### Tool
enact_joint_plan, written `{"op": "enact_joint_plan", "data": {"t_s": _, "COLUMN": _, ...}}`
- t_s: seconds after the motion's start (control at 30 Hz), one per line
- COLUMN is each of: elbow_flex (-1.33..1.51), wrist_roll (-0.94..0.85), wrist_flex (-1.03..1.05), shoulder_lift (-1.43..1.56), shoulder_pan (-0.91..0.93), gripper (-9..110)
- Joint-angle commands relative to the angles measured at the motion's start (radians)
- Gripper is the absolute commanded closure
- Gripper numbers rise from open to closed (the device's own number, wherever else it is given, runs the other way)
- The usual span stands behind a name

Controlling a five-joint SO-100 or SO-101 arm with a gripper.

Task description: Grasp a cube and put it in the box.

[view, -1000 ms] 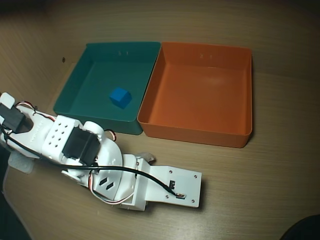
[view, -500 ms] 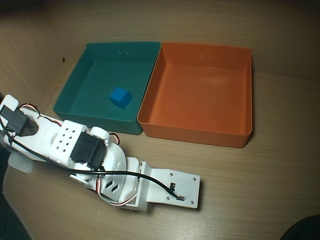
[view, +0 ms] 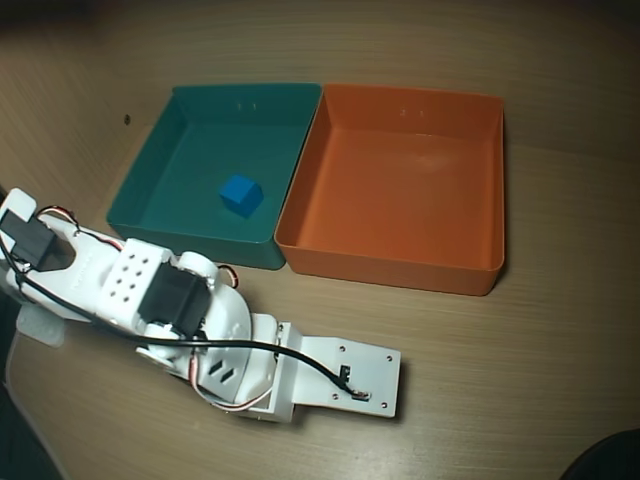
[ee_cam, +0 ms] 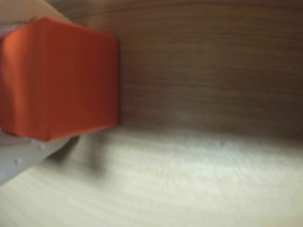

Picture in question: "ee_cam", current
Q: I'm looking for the orange cube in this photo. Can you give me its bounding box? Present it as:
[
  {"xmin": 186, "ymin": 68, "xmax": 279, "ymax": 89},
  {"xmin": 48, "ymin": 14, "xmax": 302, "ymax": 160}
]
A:
[{"xmin": 0, "ymin": 16, "xmax": 119, "ymax": 142}]

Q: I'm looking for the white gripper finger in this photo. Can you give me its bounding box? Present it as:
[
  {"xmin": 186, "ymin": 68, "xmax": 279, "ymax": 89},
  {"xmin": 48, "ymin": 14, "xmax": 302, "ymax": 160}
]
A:
[
  {"xmin": 0, "ymin": 0, "xmax": 72, "ymax": 43},
  {"xmin": 0, "ymin": 129, "xmax": 79, "ymax": 185}
]

